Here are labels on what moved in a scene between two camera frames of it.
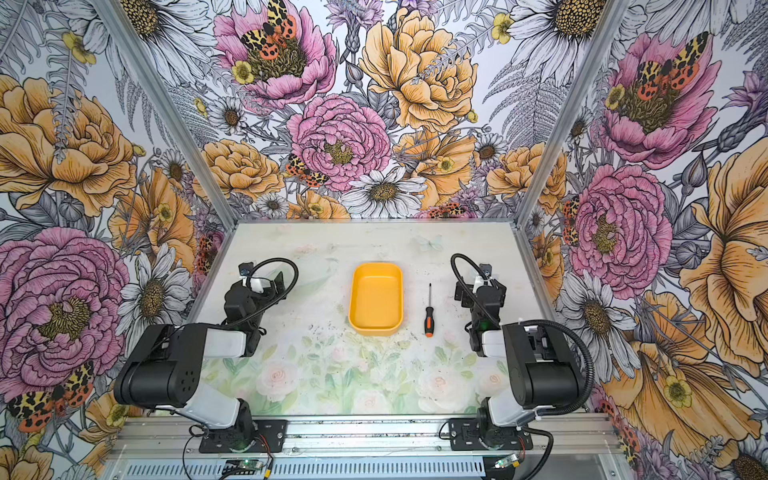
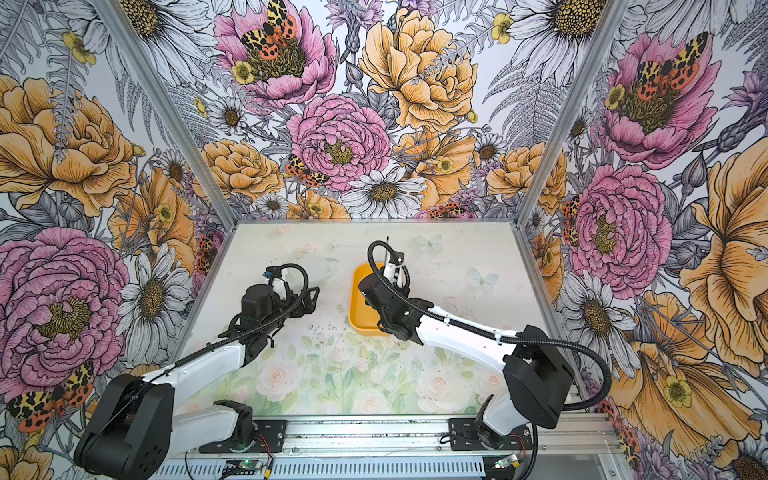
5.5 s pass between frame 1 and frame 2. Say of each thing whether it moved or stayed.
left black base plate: stayed
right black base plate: stayed
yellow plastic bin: stayed
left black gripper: moved
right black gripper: moved
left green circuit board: stayed
